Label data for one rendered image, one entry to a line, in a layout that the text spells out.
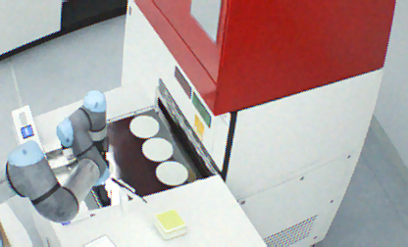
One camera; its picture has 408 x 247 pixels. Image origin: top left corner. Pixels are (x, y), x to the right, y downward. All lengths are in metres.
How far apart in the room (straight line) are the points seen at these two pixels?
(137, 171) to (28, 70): 1.93
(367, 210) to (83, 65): 1.92
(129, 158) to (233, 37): 0.67
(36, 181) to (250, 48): 0.73
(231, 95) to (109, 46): 2.23
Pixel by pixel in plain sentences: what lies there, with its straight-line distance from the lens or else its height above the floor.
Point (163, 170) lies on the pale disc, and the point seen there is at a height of 0.90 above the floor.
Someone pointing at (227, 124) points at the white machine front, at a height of 1.17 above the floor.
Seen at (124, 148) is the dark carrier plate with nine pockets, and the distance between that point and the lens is 2.36.
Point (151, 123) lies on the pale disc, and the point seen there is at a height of 0.90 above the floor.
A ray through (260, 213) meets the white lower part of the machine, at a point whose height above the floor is 0.63.
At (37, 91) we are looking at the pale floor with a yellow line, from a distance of 3.91.
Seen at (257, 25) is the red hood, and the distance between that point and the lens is 1.85.
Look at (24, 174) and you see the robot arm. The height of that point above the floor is 1.43.
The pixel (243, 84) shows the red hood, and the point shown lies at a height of 1.32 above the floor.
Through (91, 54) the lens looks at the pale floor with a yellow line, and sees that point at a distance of 4.11.
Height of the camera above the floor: 2.66
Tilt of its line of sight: 46 degrees down
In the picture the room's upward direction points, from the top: 7 degrees clockwise
